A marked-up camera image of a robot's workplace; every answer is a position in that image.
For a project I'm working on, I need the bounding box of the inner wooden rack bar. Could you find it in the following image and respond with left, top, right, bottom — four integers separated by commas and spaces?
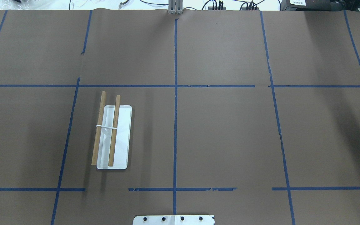
108, 95, 121, 167

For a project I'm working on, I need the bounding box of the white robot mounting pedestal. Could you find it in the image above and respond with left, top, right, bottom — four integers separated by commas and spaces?
132, 215, 215, 225

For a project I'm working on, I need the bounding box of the white towel rack base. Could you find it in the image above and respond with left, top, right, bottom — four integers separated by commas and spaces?
96, 105, 132, 170

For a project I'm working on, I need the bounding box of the black power strip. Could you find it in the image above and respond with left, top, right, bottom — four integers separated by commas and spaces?
205, 0, 226, 11
239, 1, 259, 11

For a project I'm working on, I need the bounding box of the grey metal camera post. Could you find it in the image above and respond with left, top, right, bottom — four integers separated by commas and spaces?
168, 0, 184, 15

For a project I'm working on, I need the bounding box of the white rack bracket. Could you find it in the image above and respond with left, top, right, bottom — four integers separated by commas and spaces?
96, 125, 117, 136

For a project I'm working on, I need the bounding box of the black electronics box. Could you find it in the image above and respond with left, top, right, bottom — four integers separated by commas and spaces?
280, 0, 355, 12

